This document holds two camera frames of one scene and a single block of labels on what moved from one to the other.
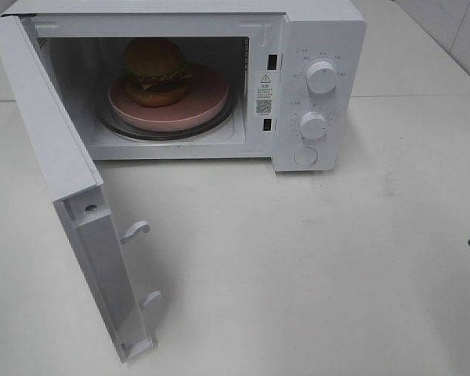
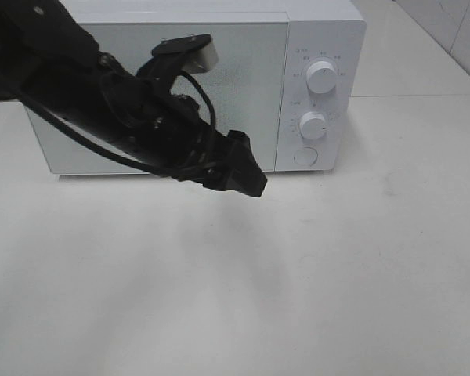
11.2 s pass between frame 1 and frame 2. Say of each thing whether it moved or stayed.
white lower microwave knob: stayed
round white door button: stayed
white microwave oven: stayed
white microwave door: moved
